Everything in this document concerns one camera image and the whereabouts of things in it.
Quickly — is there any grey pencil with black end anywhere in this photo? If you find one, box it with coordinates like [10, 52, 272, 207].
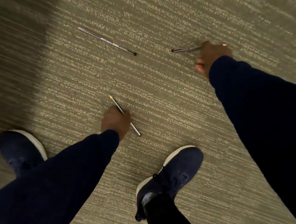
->
[75, 27, 140, 56]

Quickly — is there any person's left forearm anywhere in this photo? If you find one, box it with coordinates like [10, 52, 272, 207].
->
[0, 113, 122, 224]

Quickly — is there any person's right hand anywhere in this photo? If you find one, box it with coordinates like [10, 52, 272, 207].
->
[193, 39, 235, 83]

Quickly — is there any person's left hand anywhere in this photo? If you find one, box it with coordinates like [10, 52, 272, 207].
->
[99, 106, 135, 143]

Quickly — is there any dark pencil with pink eraser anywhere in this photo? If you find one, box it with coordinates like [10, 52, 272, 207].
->
[171, 36, 228, 60]

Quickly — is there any striped pencil with light tip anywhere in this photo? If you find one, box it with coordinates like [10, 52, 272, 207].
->
[103, 95, 147, 137]

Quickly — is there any navy blue sneaker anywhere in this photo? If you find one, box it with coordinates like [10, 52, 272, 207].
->
[132, 138, 206, 224]
[0, 127, 51, 182]

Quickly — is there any person's right forearm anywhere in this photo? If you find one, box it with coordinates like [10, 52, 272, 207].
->
[187, 53, 296, 224]

